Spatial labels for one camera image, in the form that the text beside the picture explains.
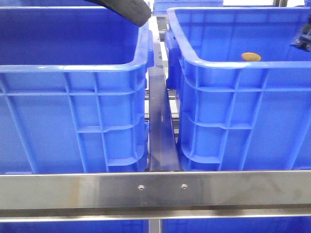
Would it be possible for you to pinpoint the yellow mushroom push button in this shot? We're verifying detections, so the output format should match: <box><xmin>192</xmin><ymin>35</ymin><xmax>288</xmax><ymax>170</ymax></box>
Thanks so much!
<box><xmin>241</xmin><ymin>52</ymin><xmax>261</xmax><ymax>62</ymax></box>

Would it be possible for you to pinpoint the red mushroom push button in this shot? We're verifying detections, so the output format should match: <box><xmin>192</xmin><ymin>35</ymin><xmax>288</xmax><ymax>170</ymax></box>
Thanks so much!
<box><xmin>291</xmin><ymin>23</ymin><xmax>311</xmax><ymax>52</ymax></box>

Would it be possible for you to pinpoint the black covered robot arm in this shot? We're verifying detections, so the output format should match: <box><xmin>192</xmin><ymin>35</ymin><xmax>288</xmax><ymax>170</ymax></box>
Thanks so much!
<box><xmin>88</xmin><ymin>0</ymin><xmax>152</xmax><ymax>27</ymax></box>

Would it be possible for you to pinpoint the left blue plastic crate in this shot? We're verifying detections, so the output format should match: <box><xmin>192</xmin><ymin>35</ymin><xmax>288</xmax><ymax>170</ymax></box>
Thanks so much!
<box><xmin>0</xmin><ymin>6</ymin><xmax>154</xmax><ymax>175</ymax></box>

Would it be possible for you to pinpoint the blue plastic crate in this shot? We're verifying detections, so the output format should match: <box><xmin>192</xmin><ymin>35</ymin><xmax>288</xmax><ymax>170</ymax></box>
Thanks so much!
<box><xmin>0</xmin><ymin>6</ymin><xmax>154</xmax><ymax>175</ymax></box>
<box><xmin>165</xmin><ymin>7</ymin><xmax>311</xmax><ymax>171</ymax></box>

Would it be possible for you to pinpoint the right blue plastic crate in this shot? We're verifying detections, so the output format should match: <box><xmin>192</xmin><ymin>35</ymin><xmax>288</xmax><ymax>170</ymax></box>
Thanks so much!
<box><xmin>165</xmin><ymin>7</ymin><xmax>311</xmax><ymax>171</ymax></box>

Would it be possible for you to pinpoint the far right blue crate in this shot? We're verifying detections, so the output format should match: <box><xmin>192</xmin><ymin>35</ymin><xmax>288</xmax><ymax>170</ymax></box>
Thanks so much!
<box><xmin>153</xmin><ymin>0</ymin><xmax>224</xmax><ymax>15</ymax></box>

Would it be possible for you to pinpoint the lower left blue crate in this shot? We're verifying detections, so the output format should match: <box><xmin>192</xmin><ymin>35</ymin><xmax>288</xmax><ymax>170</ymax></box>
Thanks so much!
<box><xmin>0</xmin><ymin>220</ymin><xmax>148</xmax><ymax>233</ymax></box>

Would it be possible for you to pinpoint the lower right blue crate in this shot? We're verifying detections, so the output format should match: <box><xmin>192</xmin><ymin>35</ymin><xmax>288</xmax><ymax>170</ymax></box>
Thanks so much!
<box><xmin>162</xmin><ymin>216</ymin><xmax>311</xmax><ymax>233</ymax></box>

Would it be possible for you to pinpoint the far left blue crate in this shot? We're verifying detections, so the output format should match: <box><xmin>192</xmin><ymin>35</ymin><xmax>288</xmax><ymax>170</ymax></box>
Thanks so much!
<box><xmin>0</xmin><ymin>0</ymin><xmax>98</xmax><ymax>7</ymax></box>

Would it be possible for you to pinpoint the steel vertical post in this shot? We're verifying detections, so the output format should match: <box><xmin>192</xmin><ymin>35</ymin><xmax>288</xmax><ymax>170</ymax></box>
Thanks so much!
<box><xmin>148</xmin><ymin>219</ymin><xmax>162</xmax><ymax>233</ymax></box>

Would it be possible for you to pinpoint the stainless steel front rail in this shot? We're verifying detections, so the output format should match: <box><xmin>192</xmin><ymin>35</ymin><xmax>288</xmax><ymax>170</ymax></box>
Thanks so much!
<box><xmin>0</xmin><ymin>170</ymin><xmax>311</xmax><ymax>222</ymax></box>

